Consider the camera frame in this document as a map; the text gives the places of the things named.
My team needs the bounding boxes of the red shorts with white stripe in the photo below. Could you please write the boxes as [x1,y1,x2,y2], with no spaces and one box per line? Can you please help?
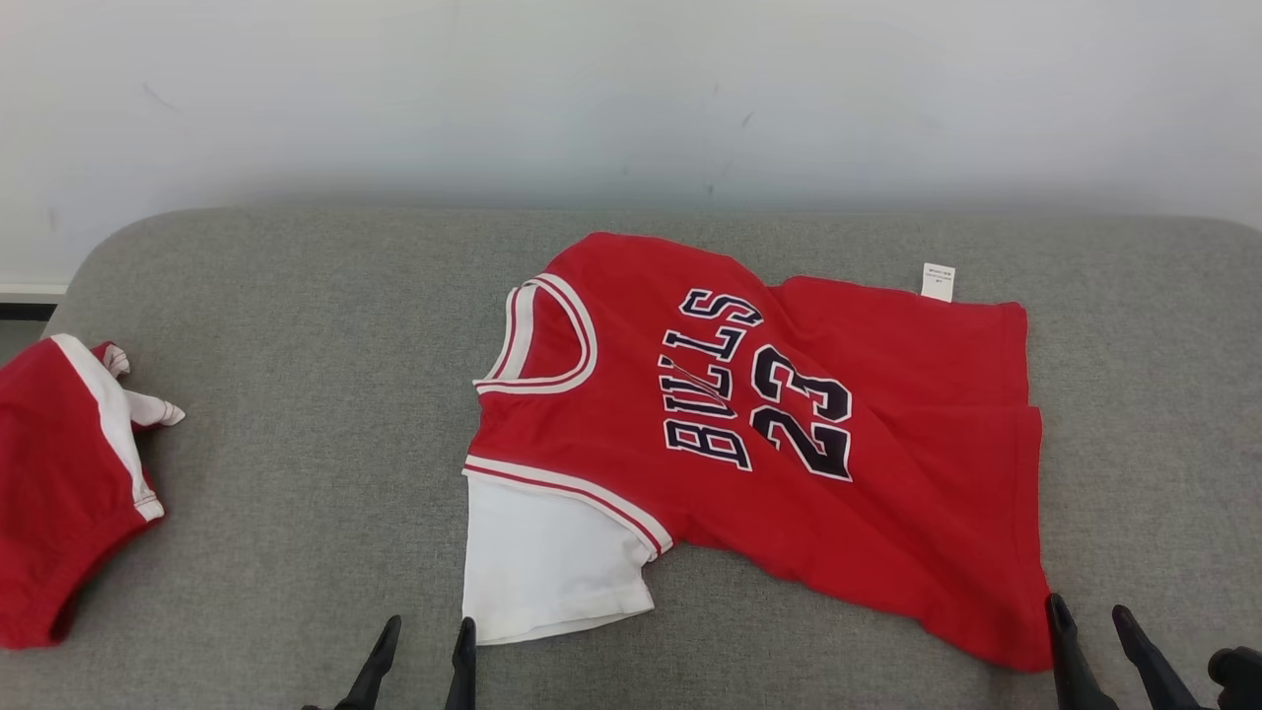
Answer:
[0,333,186,650]

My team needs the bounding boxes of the grey fabric sofa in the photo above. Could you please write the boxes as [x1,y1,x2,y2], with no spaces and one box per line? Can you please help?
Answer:
[0,205,1262,710]

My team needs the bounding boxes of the white wall baseboard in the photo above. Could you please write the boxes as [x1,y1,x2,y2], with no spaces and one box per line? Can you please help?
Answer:
[0,284,68,322]

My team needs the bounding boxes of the red Bulls 23 jersey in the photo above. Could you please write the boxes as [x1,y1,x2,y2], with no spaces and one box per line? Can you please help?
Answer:
[460,232,1054,675]

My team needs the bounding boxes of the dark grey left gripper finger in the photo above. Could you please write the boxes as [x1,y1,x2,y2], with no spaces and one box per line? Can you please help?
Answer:
[335,615,402,710]
[444,617,478,710]

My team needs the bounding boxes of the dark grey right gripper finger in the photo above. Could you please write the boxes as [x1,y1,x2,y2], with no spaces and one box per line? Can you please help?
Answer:
[1046,593,1120,710]
[1112,604,1204,710]

